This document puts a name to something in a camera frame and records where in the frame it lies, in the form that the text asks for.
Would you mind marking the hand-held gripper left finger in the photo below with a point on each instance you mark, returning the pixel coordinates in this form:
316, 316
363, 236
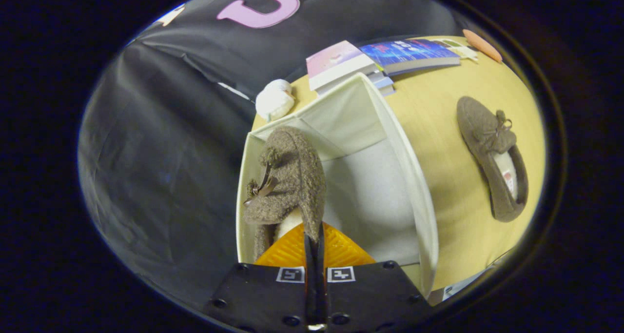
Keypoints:
263, 299

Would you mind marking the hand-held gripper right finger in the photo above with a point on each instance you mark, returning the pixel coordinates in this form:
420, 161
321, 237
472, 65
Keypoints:
370, 299

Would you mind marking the beige fabric storage box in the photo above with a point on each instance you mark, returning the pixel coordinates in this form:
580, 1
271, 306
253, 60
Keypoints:
370, 196

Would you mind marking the brown fuzzy slipper shoe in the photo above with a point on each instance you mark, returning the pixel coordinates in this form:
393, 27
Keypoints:
297, 177
482, 128

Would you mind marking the black backdrop cloth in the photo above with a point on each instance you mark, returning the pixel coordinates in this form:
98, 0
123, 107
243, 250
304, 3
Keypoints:
170, 152

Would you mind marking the white plush toy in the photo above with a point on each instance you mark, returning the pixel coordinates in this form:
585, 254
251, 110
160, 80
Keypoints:
274, 101

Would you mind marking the pale blue book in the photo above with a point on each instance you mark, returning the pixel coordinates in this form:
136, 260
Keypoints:
385, 83

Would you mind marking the white-paged book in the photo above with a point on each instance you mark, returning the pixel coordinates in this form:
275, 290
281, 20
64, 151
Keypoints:
373, 75

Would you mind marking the pink cover book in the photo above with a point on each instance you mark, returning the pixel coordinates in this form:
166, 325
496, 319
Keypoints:
336, 60

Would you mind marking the blue cover book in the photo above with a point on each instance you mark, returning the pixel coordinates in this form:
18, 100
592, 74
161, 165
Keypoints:
409, 52

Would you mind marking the white card with coloured patches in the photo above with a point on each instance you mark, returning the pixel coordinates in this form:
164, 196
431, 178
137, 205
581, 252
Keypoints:
458, 48

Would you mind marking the orange oblong toy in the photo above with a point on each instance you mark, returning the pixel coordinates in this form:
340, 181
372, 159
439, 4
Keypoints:
482, 45

